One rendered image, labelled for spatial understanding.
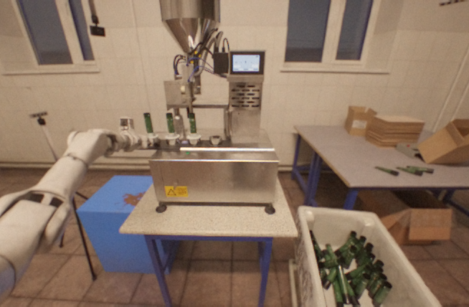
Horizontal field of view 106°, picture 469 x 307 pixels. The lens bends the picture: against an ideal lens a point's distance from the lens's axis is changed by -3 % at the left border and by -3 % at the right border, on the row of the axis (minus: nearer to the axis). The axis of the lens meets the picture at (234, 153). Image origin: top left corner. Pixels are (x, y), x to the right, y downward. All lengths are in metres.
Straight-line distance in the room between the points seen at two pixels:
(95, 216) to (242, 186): 0.98
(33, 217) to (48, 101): 3.04
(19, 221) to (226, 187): 0.68
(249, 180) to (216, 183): 0.16
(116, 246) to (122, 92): 1.83
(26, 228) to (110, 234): 1.14
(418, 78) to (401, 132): 1.20
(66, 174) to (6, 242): 0.20
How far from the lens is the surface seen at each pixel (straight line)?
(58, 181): 0.54
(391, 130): 2.10
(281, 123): 2.53
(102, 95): 2.93
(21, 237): 0.42
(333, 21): 3.07
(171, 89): 1.04
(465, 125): 2.02
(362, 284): 1.11
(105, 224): 1.50
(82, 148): 0.61
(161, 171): 0.92
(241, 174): 0.86
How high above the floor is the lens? 1.39
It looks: 25 degrees down
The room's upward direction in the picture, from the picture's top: straight up
